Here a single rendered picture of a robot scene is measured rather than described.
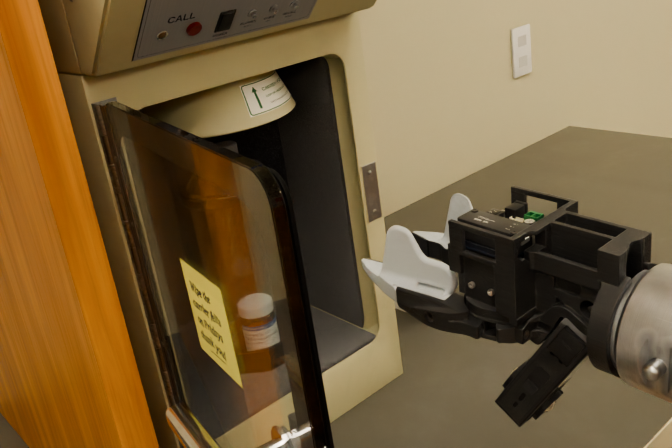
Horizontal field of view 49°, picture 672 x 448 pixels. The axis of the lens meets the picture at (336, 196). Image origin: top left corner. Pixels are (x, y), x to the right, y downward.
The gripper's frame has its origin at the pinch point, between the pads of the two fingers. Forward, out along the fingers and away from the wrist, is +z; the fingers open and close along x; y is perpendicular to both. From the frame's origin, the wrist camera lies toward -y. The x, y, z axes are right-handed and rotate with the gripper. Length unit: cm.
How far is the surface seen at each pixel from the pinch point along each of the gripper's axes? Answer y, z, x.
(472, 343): -31.1, 18.3, -28.7
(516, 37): -8, 66, -104
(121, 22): 20.8, 15.4, 11.8
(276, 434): -2.8, -5.8, 17.5
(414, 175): -29, 65, -67
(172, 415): -3.1, 1.5, 20.9
